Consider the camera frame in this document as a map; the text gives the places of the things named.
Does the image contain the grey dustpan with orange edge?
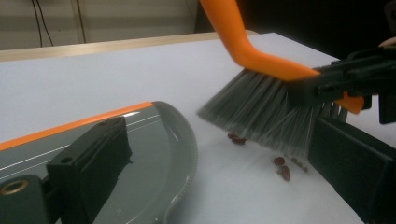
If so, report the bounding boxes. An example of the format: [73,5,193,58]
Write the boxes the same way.
[0,101,199,224]

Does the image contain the orange brush with grey bristles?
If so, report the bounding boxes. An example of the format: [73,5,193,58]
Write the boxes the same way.
[196,0,365,160]

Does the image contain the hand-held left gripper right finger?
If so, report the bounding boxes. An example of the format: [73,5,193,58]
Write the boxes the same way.
[307,117,396,224]

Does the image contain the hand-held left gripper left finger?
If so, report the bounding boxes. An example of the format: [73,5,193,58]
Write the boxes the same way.
[46,116,134,224]

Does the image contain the red beans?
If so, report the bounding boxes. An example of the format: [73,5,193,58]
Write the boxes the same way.
[227,132,310,182]

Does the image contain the black wall cable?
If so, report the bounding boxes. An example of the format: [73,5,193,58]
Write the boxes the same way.
[35,0,54,48]
[31,0,44,49]

